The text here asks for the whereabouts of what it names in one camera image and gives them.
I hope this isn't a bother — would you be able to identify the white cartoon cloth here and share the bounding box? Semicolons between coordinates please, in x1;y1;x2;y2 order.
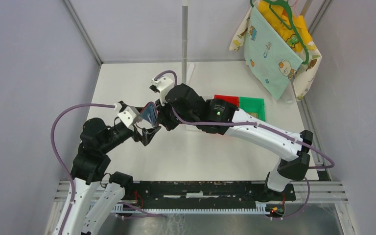
229;0;322;101

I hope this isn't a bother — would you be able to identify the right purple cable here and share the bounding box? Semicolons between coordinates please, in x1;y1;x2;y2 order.
154;70;335;220

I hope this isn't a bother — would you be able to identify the green clothes hanger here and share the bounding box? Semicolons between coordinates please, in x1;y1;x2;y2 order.
249;0;310;65

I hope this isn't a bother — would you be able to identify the metal pole stand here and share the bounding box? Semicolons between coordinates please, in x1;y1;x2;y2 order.
181;0;195;85

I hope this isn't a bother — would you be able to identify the mint cartoon cloth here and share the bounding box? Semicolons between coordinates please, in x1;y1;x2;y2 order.
244;7;303;100

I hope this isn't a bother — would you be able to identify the purple cable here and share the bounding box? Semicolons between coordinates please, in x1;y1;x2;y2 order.
154;70;335;220
51;103;164;235

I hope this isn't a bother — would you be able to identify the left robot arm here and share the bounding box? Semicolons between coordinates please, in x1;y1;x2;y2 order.
53;102;160;235

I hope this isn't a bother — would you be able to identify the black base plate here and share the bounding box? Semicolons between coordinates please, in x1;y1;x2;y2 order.
123;181;296;210

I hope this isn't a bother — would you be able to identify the green plastic bin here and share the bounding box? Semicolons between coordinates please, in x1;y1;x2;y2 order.
239;96;266;121

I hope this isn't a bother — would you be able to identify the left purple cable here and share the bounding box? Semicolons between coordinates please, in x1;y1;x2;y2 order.
51;103;164;235

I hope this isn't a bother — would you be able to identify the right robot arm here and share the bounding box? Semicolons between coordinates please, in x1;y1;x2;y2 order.
149;84;312;200

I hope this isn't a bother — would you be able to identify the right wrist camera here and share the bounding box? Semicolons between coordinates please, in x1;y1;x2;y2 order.
149;76;175;106

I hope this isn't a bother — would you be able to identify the yellow garment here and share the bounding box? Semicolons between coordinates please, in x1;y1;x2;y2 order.
258;0;315;52

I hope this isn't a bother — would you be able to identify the red plastic bin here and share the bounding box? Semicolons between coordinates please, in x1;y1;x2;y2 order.
213;94;239;107

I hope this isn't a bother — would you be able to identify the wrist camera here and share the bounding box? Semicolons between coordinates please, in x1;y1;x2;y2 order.
149;76;175;106
117;106;142;129

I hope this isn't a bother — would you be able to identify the gold cards stack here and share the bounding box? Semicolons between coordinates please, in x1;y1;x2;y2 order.
248;112;260;119

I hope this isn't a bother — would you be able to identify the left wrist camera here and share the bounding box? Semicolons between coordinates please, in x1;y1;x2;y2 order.
117;106;142;129

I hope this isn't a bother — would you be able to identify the red leather card holder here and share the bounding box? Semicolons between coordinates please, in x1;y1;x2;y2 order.
140;101;159;127

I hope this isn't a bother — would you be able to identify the white cable comb rail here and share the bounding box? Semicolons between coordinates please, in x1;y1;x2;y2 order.
111;204;270;215

